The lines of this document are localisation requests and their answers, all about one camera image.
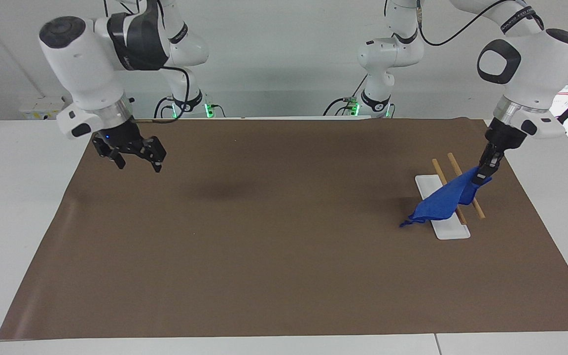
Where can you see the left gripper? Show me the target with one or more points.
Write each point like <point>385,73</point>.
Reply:
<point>505,137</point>

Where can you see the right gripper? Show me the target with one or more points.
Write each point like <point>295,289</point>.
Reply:
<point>119,135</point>

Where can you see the blue towel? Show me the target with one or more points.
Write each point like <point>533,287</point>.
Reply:
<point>444,202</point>

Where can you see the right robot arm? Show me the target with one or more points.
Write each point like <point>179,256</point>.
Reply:
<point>82,69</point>

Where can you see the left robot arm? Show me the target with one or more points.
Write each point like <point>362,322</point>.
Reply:
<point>530,69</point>

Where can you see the wooden rod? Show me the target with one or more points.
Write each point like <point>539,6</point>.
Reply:
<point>439,171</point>
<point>455,165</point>

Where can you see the white flat rack base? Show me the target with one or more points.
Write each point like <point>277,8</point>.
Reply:
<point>449,230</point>

